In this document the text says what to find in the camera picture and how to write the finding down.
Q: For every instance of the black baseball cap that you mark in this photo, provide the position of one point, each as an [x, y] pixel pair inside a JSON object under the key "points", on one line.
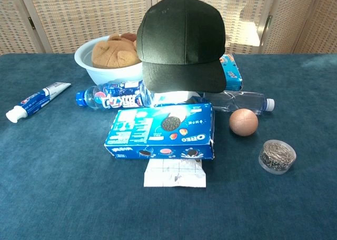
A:
{"points": [[181, 40]]}

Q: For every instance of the blue white toothpaste tube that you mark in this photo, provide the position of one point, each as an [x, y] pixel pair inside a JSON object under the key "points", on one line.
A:
{"points": [[37, 101]]}

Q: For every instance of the white foam mannequin head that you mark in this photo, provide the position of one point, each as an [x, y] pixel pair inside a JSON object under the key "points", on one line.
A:
{"points": [[171, 96]]}

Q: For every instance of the blue Oreo cookie box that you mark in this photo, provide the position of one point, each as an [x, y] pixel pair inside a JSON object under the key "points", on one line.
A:
{"points": [[147, 129]]}

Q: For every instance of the blue label water bottle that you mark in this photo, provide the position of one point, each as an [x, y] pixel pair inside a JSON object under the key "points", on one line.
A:
{"points": [[116, 96]]}

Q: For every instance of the light blue plastic bowl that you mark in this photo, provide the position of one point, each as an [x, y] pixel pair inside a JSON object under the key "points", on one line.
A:
{"points": [[110, 75]]}

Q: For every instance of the clear empty plastic bottle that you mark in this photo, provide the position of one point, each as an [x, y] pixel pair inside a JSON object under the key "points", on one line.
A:
{"points": [[242, 101]]}

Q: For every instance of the copper coloured ball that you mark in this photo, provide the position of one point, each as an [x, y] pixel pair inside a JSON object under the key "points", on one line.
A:
{"points": [[243, 122]]}

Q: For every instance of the blue chocolate chip cookie box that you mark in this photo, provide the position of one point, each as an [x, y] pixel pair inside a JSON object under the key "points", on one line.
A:
{"points": [[233, 74]]}

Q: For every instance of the brown plush bear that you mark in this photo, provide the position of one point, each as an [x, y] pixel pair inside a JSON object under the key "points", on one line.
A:
{"points": [[110, 54]]}

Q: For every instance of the clear tub of paper clips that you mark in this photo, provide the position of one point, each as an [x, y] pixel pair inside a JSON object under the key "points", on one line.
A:
{"points": [[277, 157]]}

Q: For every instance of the woven folding screen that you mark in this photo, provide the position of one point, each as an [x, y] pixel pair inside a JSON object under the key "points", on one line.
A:
{"points": [[87, 16]]}

